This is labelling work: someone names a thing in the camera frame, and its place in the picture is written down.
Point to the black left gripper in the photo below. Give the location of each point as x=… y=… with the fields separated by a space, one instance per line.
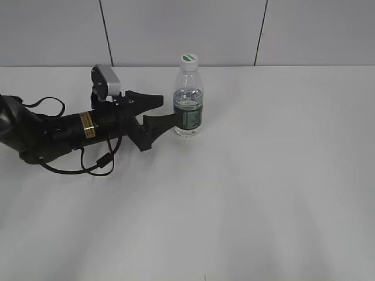
x=113 y=120

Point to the clear Cestbon water bottle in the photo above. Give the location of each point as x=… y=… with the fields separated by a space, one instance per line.
x=188 y=97

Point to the white green bottle cap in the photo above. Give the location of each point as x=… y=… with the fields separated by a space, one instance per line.
x=189 y=62

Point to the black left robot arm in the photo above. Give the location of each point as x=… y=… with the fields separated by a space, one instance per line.
x=39 y=137

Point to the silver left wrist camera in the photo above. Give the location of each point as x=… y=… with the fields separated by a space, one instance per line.
x=105 y=82

